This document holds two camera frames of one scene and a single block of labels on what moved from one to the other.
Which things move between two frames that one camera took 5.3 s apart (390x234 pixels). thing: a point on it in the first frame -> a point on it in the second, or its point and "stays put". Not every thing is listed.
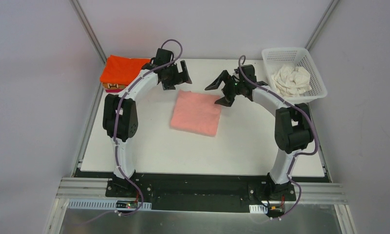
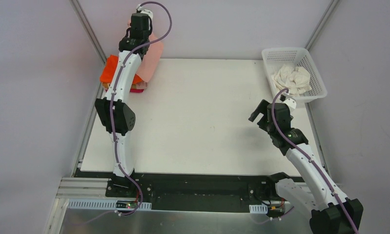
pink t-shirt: x=196 y=113 -> x=152 y=58
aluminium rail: x=73 y=187 stays put
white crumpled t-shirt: x=291 y=82 stays put
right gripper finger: x=215 y=85 -> x=263 y=122
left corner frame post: x=88 y=28 stays put
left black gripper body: x=175 y=76 -> x=138 y=41
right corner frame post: x=322 y=24 stays put
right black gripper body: x=232 y=87 -> x=265 y=117
